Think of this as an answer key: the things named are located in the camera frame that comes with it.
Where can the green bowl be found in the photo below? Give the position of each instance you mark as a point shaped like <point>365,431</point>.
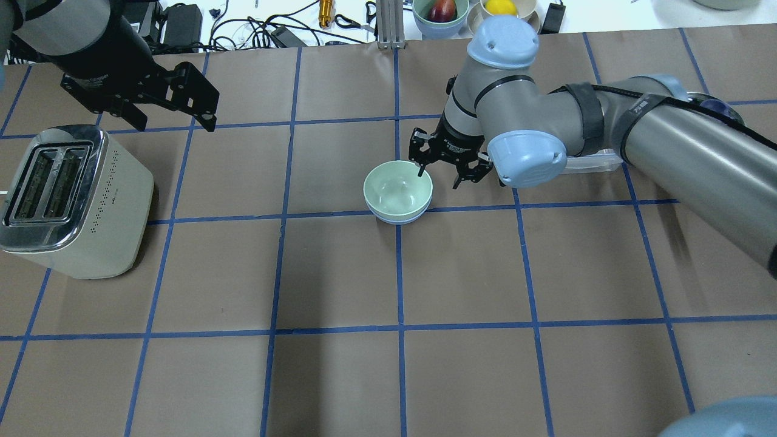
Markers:
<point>393,187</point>

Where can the aluminium frame post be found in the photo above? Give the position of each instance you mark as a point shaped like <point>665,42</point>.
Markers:
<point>390,25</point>

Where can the dark blue saucepan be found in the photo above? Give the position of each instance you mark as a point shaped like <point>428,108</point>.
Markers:
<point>715,104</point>

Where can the blue bowl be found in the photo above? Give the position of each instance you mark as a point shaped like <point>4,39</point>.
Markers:
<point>398,220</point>

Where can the black scissors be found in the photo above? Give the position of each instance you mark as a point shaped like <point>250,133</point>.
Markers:
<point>344,22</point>

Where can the red fruit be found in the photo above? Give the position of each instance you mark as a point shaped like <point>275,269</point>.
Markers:
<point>442,11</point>

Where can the bowl with red fruit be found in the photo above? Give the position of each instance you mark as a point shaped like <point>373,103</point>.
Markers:
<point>432,30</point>

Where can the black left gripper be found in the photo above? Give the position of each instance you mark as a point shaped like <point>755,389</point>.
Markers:
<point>112,62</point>

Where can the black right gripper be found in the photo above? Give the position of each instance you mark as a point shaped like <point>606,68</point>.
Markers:
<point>456,143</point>

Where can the gold cylindrical tool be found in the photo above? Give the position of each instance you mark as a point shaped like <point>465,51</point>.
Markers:
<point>326,13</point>

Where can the clear plastic food container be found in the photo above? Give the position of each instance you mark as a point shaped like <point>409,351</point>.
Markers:
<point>606,160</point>

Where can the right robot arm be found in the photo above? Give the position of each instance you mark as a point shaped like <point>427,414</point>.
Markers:
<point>496,119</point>

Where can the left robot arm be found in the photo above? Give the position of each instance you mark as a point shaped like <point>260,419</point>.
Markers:
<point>74,29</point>

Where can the cream chrome toaster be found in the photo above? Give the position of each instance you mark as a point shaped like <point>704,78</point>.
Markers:
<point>78,203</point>

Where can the black power adapter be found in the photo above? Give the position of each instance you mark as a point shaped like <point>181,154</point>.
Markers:
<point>553,18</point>

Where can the yellow lemon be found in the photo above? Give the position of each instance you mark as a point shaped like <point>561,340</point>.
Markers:
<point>501,8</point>

